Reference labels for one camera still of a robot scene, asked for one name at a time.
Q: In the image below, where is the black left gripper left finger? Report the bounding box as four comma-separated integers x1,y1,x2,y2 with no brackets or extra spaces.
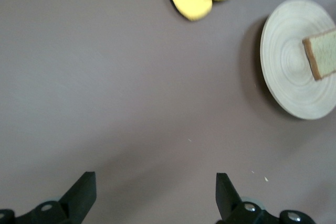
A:
0,171,97,224

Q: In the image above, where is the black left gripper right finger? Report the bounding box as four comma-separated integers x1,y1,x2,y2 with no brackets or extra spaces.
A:
216,173,315,224

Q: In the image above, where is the slice of brown bread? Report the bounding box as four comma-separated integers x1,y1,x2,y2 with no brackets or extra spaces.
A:
301,27,336,81

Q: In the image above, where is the round light wooden plate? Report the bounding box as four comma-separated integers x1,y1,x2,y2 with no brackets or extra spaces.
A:
259,0,336,120

